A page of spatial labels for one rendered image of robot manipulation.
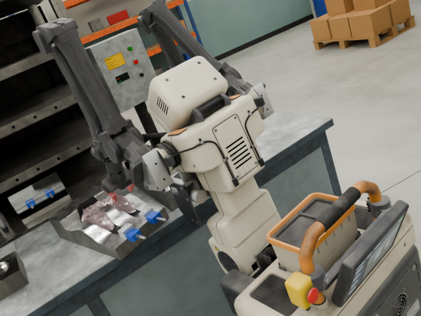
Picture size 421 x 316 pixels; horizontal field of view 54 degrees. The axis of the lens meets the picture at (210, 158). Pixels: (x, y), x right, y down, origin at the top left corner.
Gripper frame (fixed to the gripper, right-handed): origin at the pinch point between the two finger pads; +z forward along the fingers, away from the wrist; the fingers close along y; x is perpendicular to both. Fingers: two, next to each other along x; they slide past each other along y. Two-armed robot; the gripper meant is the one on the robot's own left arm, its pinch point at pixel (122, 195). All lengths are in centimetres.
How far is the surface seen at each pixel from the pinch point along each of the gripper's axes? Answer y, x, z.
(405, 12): -522, -107, 138
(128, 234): 5.6, 8.7, 9.9
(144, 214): -4.1, 5.5, 10.2
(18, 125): 2, -91, 15
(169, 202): -17.2, 4.3, 15.3
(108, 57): -57, -93, 3
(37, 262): 33, -25, 34
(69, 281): 30.1, 2.3, 20.8
